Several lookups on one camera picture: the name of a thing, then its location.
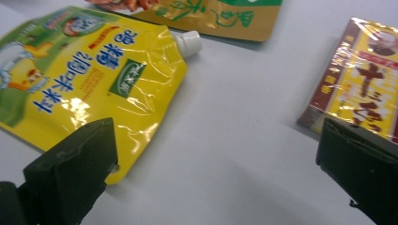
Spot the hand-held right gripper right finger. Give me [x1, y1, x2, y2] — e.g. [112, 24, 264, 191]
[315, 117, 398, 225]

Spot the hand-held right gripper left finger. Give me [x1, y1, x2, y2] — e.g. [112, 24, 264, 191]
[18, 117, 119, 225]

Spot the yellow spout pouch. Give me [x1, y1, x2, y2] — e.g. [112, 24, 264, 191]
[0, 6, 203, 186]

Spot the gold green sauce packet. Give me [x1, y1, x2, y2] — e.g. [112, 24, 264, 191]
[84, 0, 283, 42]

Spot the red yellow spice box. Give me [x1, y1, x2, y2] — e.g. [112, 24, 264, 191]
[297, 17, 398, 144]

